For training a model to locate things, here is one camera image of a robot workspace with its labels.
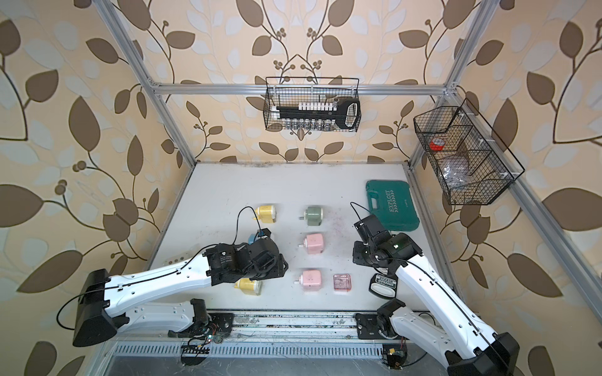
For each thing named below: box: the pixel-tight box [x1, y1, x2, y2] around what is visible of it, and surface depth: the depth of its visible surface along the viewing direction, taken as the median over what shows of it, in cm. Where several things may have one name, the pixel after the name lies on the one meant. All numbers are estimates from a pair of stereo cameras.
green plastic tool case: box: [366, 180, 421, 232], surface depth 103 cm
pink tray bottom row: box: [333, 273, 352, 292], surface depth 85 cm
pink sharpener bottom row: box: [293, 270, 323, 291], surface depth 79 cm
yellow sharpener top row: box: [252, 205, 277, 224], surface depth 96 cm
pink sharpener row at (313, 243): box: [297, 233, 325, 255], surface depth 88 cm
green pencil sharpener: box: [298, 206, 324, 227], surface depth 96 cm
